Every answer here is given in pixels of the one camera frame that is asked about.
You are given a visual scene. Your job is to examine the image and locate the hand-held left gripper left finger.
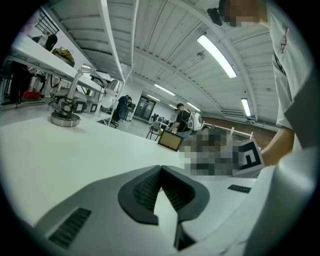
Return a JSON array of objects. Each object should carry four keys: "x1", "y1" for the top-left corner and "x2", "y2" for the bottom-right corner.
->
[{"x1": 34, "y1": 164, "x2": 176, "y2": 256}]

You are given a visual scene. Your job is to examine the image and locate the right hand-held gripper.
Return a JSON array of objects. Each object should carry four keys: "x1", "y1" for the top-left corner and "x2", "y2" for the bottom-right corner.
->
[{"x1": 189, "y1": 139, "x2": 266, "y2": 179}]

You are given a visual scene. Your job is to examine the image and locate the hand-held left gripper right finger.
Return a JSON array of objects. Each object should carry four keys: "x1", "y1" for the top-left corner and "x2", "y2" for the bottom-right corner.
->
[{"x1": 159, "y1": 165, "x2": 259, "y2": 251}]

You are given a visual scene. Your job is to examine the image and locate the person's right forearm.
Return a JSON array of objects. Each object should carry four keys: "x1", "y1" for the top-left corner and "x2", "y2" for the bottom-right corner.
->
[{"x1": 259, "y1": 124, "x2": 296, "y2": 168}]

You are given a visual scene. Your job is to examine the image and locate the short ceiling light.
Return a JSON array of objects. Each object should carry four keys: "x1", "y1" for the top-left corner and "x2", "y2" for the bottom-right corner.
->
[{"x1": 240, "y1": 97, "x2": 252, "y2": 118}]

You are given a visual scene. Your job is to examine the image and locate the white round backpack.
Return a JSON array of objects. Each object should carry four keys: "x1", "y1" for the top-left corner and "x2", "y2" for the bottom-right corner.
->
[{"x1": 187, "y1": 111, "x2": 204, "y2": 132}]

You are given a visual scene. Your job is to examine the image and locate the white table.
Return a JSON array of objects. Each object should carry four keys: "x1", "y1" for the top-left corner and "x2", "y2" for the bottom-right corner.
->
[{"x1": 0, "y1": 104, "x2": 260, "y2": 227}]

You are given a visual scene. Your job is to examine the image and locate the black chair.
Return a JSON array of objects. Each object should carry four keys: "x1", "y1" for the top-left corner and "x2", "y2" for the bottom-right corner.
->
[{"x1": 109, "y1": 109, "x2": 120, "y2": 129}]

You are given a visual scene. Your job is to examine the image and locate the grey chair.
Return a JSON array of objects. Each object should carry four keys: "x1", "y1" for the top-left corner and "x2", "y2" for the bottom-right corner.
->
[{"x1": 145, "y1": 120, "x2": 163, "y2": 141}]

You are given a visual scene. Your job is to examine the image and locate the silver desk lamp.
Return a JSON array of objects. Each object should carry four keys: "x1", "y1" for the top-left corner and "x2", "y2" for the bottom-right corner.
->
[{"x1": 50, "y1": 68, "x2": 124, "y2": 128}]

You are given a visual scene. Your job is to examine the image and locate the long ceiling light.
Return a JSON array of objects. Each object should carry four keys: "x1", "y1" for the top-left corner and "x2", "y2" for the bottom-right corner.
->
[{"x1": 196, "y1": 34, "x2": 238, "y2": 79}]

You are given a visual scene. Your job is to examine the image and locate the person's head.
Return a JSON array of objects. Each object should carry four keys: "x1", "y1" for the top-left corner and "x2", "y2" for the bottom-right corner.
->
[{"x1": 218, "y1": 0, "x2": 267, "y2": 28}]

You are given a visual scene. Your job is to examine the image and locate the white metal shelf rack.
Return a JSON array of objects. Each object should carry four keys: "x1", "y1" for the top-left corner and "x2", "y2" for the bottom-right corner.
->
[{"x1": 0, "y1": 0, "x2": 127, "y2": 127}]

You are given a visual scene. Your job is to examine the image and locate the yellow-brown bag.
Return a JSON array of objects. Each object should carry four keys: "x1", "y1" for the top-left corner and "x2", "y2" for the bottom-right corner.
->
[{"x1": 51, "y1": 47, "x2": 76, "y2": 68}]

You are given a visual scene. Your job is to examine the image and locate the clear plastic bottle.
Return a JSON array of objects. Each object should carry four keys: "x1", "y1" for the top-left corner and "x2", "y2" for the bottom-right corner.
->
[{"x1": 36, "y1": 31, "x2": 51, "y2": 48}]

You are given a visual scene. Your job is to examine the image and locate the black head-mounted camera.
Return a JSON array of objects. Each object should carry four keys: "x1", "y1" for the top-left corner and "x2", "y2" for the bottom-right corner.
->
[{"x1": 206, "y1": 6, "x2": 224, "y2": 27}]

